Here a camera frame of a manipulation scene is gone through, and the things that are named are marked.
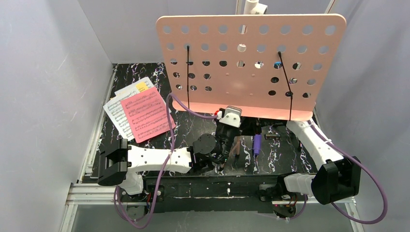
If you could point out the pink music stand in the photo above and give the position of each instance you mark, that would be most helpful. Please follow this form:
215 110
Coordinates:
269 66

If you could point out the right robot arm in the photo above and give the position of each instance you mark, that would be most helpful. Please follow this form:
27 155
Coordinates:
337 177

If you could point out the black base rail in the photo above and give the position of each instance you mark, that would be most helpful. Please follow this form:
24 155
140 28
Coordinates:
194 193

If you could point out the yellow sheet music page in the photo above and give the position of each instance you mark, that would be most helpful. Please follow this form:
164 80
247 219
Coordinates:
142 86

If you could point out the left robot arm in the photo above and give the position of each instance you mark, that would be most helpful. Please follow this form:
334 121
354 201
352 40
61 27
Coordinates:
123 166

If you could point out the purple microphone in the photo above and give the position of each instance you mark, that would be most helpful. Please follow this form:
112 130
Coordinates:
257 140

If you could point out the white sheet music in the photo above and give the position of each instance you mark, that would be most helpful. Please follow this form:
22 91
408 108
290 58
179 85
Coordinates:
115 112

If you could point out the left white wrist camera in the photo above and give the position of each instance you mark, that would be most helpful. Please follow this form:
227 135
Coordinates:
230 116

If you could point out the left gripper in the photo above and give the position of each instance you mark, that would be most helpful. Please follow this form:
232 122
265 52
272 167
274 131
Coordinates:
225 137

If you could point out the small black comb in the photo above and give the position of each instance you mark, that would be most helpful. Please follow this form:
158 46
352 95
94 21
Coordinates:
272 136

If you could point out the pink sheet music page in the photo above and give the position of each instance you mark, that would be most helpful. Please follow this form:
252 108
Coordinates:
146 113

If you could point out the white pvc pipe frame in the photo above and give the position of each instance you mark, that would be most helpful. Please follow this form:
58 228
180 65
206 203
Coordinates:
251 7

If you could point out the sheet music pages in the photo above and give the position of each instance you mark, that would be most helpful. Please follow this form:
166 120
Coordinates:
132 86

